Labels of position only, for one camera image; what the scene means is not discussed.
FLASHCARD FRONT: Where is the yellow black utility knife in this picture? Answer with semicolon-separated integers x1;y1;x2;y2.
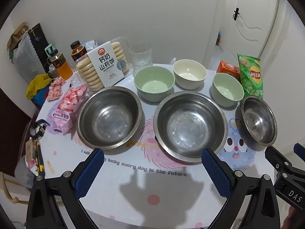
35;141;46;176

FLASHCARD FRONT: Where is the orange cookie box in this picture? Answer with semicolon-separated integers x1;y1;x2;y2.
216;61;241;81

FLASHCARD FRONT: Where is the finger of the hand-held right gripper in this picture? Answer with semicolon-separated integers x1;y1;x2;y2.
294;143;305;163
264;145;293;173

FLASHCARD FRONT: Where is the white door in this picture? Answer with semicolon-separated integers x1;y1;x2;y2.
218;0;286;72

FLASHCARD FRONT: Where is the black paper bag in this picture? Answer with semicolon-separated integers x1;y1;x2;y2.
29;24;49;77

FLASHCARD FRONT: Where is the small tan packet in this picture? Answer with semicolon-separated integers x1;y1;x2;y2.
26;140;36;164

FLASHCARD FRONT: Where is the pink marshmallow bag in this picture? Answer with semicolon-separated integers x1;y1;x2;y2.
46;85;88;135

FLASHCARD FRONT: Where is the orange drink bottle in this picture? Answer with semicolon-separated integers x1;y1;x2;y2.
48;52;74;80

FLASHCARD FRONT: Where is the clear plastic cup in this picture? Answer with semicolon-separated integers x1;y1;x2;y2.
129;43;153;75

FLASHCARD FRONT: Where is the mint green plastic holder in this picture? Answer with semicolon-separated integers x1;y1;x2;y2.
45;44;58;58

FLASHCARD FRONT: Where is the small steel bowl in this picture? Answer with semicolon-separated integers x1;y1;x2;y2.
241;95;278;146

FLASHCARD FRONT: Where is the dark drink bottle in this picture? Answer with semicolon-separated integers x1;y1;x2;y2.
70;40;88;61

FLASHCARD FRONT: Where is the black wristwatch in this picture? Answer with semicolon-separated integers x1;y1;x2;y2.
30;119;49;141

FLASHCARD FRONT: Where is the small green ceramic bowl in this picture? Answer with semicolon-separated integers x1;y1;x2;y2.
211;73;245;108

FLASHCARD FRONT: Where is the cream ceramic bowl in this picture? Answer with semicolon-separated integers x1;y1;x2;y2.
173;59;207;90

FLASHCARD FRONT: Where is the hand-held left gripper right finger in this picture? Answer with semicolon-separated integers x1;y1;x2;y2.
201;147;280;229

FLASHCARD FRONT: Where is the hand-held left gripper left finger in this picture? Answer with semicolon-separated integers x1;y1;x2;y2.
26;148;105;229

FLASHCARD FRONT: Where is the cartoon printed tablecloth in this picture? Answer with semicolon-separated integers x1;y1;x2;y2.
36;63;282;229

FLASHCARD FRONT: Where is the brown cardboard box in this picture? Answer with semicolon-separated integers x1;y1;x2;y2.
7;23;28;50

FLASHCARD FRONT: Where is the small pink candy bag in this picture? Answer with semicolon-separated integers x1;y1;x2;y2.
46;77;67;102

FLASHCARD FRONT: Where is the yellow plastic bag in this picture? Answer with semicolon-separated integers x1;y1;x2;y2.
26;74;51;100

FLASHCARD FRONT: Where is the large green ceramic bowl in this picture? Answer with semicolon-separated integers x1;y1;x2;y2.
133;66;175;103

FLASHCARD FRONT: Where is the large steel bowl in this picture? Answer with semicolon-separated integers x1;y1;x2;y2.
153;91;229;163
76;86;143;151

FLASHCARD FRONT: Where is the clear biscuit box white label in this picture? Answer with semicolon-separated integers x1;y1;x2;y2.
76;37;130;92

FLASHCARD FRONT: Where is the grey plastic bag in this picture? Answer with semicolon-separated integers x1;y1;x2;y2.
11;35;42;84

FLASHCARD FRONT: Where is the green chips bag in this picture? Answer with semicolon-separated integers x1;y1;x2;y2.
237;54;264;99

